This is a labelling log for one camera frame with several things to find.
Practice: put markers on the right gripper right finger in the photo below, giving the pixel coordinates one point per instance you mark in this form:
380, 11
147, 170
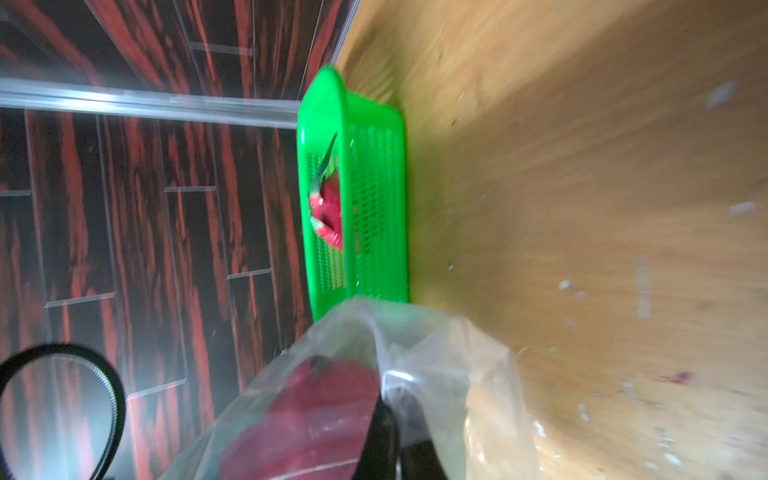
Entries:
420, 462

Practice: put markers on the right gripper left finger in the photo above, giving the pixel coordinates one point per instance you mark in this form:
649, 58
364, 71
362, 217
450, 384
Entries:
380, 453

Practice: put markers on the red dragon fruit toy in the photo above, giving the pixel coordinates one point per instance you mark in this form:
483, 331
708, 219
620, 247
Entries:
325, 201
315, 428

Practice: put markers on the clear zip-top bag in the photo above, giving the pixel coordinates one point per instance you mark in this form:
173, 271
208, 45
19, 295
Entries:
444, 379

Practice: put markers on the green perforated plastic tray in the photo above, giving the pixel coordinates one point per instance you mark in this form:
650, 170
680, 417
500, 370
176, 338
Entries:
370, 156

